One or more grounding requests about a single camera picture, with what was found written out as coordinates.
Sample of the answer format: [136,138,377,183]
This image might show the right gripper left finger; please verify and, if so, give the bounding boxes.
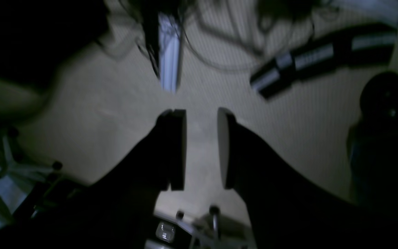
[0,109,187,249]

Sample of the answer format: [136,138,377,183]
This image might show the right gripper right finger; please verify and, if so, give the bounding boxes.
[217,108,398,249]

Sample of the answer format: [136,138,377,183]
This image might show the black office chair base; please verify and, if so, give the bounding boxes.
[349,71,398,217]

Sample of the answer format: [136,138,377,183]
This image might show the white chair base legs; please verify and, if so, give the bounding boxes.
[0,128,65,242]

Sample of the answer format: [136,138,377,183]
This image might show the black power strip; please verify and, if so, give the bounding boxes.
[249,24,398,99]

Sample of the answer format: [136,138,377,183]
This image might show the silver metal frame post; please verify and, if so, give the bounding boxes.
[158,13,183,93]

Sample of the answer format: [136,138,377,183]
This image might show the loose black floor cables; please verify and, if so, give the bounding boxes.
[116,0,334,73]

